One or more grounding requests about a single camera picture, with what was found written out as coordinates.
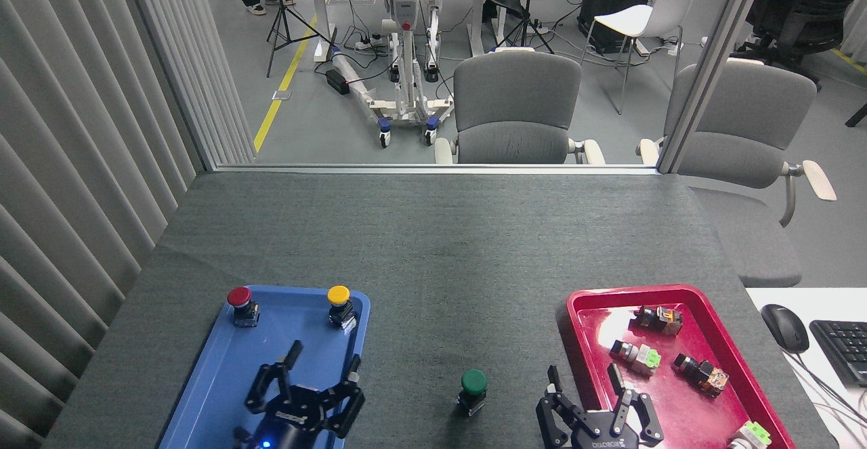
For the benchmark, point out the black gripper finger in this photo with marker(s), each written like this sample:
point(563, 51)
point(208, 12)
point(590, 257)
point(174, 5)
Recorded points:
point(637, 408)
point(559, 412)
point(349, 395)
point(271, 385)

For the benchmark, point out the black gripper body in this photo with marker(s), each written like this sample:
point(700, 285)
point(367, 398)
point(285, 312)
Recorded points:
point(606, 432)
point(298, 425)

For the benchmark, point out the green push button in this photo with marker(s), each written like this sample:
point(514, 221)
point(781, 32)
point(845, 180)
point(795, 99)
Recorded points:
point(473, 385)

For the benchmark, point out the red push button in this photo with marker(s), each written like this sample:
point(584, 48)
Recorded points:
point(241, 301)

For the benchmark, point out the yellow push button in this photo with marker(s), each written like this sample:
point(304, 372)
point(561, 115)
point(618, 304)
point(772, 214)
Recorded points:
point(339, 300)

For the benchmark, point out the blue plastic tray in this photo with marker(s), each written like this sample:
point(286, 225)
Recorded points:
point(223, 368)

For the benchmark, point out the red plastic tray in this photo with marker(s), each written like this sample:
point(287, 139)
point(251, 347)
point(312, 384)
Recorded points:
point(609, 327)

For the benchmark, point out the black computer mouse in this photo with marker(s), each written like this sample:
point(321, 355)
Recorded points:
point(784, 327)

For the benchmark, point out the black keyboard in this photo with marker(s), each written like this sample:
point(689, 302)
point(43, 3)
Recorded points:
point(843, 347)

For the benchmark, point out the grey office chair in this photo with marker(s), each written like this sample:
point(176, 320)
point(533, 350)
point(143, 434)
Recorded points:
point(516, 110)
point(752, 137)

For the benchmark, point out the black power strip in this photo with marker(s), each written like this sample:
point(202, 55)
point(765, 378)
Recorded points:
point(337, 81)

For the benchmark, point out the white stand on wheels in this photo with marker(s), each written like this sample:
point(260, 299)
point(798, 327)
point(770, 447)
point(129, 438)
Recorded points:
point(406, 43)

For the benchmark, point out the white plastic chair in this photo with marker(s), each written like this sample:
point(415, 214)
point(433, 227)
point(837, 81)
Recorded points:
point(643, 19)

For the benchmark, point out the black office chair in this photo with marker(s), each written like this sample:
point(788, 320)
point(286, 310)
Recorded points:
point(799, 9)

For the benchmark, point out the white and green switch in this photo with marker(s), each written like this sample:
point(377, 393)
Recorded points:
point(637, 356)
point(750, 435)

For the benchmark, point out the black and orange switch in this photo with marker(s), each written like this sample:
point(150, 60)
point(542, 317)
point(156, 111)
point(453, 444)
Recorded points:
point(658, 319)
point(704, 373)

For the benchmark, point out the silver frame post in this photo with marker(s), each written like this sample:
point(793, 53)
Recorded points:
point(711, 63)

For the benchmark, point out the black camera tripod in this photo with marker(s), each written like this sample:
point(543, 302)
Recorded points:
point(284, 26)
point(527, 15)

